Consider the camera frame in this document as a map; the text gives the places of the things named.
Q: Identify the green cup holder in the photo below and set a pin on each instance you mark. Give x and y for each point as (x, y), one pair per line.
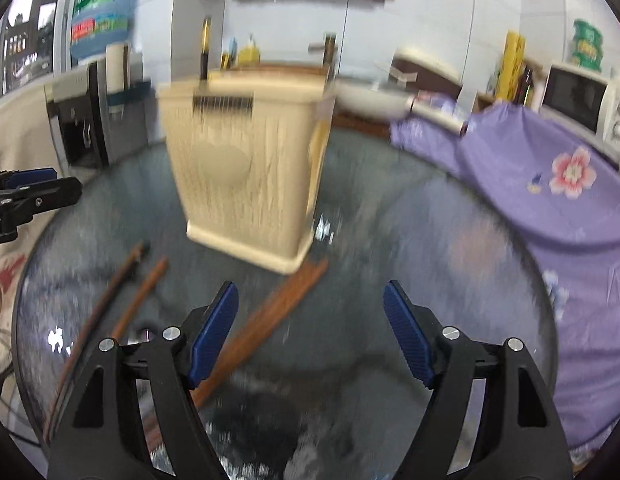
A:
(135, 95)

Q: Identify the dark glass bottle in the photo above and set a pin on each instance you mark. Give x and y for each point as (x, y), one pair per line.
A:
(528, 87)

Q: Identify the grey water dispenser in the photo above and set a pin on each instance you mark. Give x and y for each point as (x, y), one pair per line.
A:
(90, 120)

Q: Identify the brown white rice cooker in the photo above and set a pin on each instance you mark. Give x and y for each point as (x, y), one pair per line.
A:
(434, 77)

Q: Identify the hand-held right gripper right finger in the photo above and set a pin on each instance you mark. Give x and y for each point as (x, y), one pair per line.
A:
(404, 332)

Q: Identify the white microwave oven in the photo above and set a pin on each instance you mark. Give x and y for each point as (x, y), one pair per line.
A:
(579, 102)

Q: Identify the black gold-tipped chopstick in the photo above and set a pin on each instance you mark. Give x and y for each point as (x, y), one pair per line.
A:
(205, 50)

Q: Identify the glass cabinet window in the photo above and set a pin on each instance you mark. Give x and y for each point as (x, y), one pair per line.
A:
(32, 35)

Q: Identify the yellow dish soap bottle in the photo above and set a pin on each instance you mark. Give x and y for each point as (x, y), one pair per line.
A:
(249, 52)

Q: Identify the white rice paddle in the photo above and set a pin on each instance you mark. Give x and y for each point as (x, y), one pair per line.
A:
(397, 72)

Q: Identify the purple floral cloth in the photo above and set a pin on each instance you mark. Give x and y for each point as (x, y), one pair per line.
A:
(539, 220)

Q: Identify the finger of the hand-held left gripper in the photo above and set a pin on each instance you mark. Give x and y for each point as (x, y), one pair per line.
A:
(32, 176)
(50, 195)

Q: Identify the green snack package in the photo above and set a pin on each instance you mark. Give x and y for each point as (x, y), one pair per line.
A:
(585, 45)

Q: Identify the cream plastic utensil holder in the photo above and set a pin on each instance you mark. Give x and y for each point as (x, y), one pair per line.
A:
(240, 160)

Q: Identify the white pan with lid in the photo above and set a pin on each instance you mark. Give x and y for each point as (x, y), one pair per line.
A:
(374, 102)

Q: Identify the yellow tall packet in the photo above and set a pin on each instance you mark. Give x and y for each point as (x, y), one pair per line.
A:
(509, 65)

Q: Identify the beige cloth cover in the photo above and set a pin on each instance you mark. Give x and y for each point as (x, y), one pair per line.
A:
(17, 125)

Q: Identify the blue water bottle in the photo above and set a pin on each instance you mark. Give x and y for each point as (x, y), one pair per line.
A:
(102, 10)

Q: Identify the brass faucet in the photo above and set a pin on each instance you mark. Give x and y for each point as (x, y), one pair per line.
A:
(330, 52)

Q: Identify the brown wooden chopstick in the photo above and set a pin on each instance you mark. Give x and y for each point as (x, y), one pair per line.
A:
(275, 321)
(90, 325)
(267, 309)
(142, 292)

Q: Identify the white paper cup tube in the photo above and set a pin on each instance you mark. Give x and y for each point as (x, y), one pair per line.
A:
(117, 67)

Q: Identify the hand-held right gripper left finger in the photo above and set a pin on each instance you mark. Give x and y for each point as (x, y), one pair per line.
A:
(217, 330)

